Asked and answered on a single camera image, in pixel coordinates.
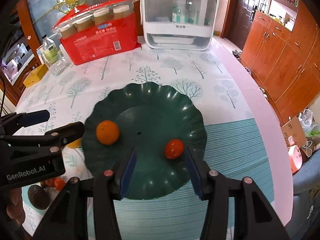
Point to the red lychee fruit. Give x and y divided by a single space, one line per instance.
50 182
59 183

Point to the tree print tablecloth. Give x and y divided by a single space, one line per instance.
244 138

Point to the yellow grapefruit with sticker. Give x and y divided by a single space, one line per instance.
75 144

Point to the cardboard box on floor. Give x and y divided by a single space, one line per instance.
293 133

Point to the small red tomato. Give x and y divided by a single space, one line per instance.
174 149

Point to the orange wooden cabinet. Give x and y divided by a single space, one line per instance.
285 63

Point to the person's left hand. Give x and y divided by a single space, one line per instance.
15 207

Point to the dark green scalloped plate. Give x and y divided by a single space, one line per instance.
148 116

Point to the yellow cardboard box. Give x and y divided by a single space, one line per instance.
35 75

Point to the ribbed clear drinking glass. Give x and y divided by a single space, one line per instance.
58 66

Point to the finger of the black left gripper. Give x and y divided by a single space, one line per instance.
32 143
25 119

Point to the red paper cup package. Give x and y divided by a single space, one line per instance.
90 32

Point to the white plastic storage cabinet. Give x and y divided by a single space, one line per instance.
178 24

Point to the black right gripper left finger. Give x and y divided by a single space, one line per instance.
66 218

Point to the clear plastic bottle green label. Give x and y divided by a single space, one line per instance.
50 51

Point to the large orange mandarin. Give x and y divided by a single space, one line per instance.
107 132

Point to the dark brown avocado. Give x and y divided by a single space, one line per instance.
38 197

